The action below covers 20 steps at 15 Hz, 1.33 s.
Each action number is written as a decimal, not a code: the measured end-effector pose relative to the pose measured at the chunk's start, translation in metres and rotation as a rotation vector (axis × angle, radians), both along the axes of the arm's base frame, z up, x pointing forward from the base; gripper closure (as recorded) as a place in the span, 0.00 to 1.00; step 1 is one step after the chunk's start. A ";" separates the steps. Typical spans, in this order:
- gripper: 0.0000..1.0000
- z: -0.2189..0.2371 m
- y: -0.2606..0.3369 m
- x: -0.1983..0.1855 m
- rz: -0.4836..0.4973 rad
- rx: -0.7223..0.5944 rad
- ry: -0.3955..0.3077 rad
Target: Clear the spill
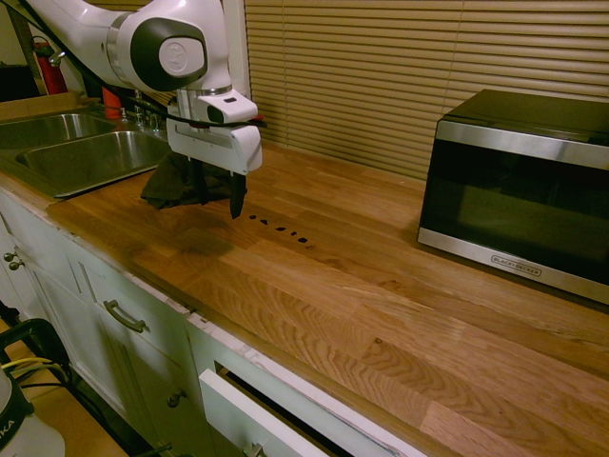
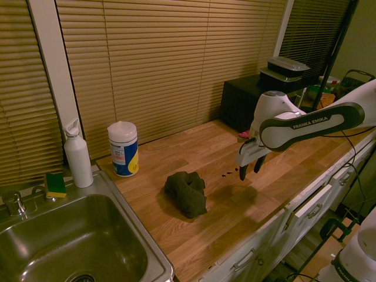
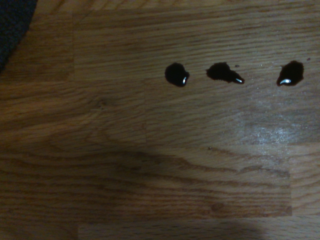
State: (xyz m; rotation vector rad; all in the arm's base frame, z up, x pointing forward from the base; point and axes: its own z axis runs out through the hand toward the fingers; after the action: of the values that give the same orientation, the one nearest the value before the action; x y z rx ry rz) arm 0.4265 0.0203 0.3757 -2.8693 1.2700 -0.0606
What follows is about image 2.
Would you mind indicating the green and yellow sponge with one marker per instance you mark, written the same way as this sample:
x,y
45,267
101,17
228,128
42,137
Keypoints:
x,y
55,186

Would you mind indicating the narrow tan window blind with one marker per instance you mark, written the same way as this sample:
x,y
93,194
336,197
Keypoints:
x,y
23,102

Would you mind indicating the black and green clamp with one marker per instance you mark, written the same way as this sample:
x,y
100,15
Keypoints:
x,y
337,229

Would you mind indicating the small pink object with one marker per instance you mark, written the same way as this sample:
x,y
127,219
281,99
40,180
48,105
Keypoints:
x,y
243,134

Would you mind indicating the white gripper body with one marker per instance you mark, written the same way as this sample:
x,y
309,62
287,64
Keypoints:
x,y
249,151

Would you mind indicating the wide tan window blind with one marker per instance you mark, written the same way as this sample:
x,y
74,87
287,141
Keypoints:
x,y
164,64

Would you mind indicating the black tripod pole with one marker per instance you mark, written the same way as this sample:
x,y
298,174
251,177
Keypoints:
x,y
335,53

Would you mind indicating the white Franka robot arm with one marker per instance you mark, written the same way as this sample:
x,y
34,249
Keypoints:
x,y
308,126

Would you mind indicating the small black lidded container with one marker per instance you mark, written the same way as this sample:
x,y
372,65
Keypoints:
x,y
286,66

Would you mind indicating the white water bottle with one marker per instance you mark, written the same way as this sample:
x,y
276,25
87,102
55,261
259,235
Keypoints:
x,y
77,158

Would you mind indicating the white drawer front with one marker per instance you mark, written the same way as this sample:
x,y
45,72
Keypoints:
x,y
312,201

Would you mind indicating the stainless steel sink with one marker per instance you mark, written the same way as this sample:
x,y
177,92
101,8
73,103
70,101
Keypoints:
x,y
73,241

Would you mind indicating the round cabinet knob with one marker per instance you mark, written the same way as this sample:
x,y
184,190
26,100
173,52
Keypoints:
x,y
260,260

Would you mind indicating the white window frame post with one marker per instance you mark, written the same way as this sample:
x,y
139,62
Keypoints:
x,y
50,58

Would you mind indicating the dark green towel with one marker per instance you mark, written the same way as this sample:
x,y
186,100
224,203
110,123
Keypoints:
x,y
188,194

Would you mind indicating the disinfecting wipes canister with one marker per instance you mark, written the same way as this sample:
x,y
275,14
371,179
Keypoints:
x,y
123,149

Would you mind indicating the large black lidded container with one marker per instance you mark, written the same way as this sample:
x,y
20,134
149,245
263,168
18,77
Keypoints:
x,y
279,77

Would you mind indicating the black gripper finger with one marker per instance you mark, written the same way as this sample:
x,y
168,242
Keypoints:
x,y
243,173
259,164

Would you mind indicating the dark shaded window blind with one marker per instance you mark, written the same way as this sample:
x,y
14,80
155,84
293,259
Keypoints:
x,y
311,35

